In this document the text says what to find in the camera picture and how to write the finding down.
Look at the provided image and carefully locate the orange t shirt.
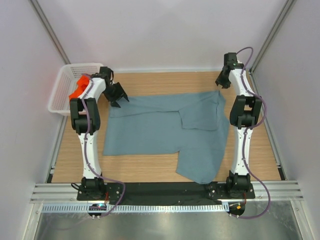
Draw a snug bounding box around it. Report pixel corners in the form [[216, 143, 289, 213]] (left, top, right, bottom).
[[69, 75, 90, 101]]

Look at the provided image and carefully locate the grey-blue t shirt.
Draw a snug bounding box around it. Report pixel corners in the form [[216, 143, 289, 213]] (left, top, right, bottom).
[[102, 91, 230, 184]]

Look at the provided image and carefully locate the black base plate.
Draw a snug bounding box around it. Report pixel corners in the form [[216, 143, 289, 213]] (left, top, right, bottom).
[[71, 181, 256, 206]]

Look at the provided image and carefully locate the slotted grey cable duct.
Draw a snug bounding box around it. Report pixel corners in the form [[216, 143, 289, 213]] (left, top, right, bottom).
[[41, 203, 229, 214]]

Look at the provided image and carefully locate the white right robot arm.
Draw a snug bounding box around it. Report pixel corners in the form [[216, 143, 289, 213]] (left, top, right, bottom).
[[215, 52, 263, 199]]

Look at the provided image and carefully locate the aluminium frame rail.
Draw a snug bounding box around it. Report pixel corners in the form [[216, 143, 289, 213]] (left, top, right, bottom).
[[29, 183, 78, 204]]

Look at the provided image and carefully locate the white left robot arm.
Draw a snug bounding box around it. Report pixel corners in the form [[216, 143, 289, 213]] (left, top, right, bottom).
[[69, 66, 129, 201]]

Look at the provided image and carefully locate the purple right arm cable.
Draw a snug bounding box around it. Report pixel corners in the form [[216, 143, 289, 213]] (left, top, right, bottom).
[[234, 46, 272, 220]]

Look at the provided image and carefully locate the white plastic basket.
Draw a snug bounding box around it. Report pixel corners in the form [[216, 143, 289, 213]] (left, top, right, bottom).
[[47, 62, 104, 116]]

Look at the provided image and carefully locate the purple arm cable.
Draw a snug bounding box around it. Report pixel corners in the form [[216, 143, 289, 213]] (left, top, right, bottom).
[[234, 46, 272, 220], [79, 73, 126, 218]]

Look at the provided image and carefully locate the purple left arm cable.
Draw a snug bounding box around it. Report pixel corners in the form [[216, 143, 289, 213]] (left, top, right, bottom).
[[79, 73, 126, 218]]

